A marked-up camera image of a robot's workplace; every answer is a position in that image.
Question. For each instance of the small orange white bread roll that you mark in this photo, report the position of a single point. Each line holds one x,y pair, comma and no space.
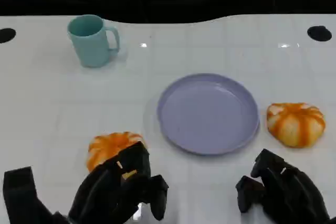
107,146

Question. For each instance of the pale green mug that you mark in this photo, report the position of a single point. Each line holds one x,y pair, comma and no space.
90,44

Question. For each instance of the large orange white bread roll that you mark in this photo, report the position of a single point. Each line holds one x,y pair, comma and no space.
295,125

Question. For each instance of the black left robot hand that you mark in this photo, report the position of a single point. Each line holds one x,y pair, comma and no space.
110,190

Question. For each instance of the lilac plate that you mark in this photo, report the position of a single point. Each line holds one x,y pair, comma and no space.
207,115

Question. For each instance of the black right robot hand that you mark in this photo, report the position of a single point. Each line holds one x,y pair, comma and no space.
288,195

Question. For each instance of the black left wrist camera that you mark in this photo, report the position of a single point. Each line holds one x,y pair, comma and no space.
21,197

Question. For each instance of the black table grommet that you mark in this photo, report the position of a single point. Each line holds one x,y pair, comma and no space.
6,35
319,33

